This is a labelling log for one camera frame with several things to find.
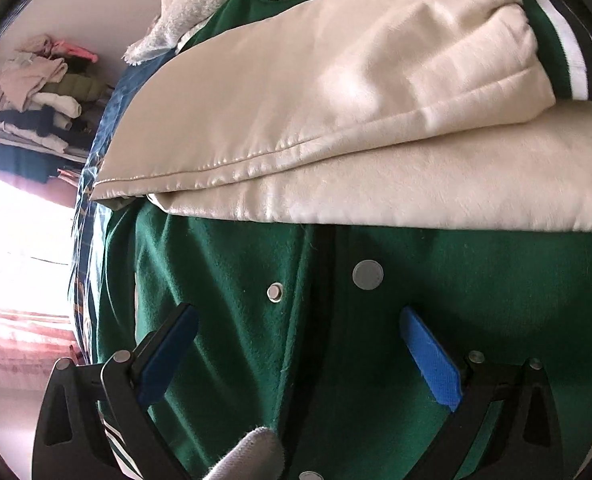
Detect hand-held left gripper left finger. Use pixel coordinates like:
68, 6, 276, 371
32, 304, 200, 480

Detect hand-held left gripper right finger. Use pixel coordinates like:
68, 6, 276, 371
400, 307, 564, 480

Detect green varsity jacket cream sleeves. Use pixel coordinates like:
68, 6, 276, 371
90, 0, 592, 480

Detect metal clothes rack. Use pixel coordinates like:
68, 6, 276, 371
56, 80, 116, 181

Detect person's left hand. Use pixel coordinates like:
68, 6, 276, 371
207, 425, 284, 480

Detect blue striped plaid bed sheet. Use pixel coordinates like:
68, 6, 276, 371
68, 62, 141, 366

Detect green hanging garment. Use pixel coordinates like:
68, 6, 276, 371
0, 145, 59, 183

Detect white hanging garment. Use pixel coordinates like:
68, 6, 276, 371
28, 92, 82, 118
0, 127, 69, 153

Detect black hanging garment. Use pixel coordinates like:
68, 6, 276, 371
0, 109, 71, 133

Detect olive puffer vest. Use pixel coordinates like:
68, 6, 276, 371
40, 74, 111, 106

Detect pale pink fluffy robe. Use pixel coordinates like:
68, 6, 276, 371
0, 35, 69, 111

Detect white fluffy blanket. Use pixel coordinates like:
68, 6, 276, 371
124, 0, 264, 67

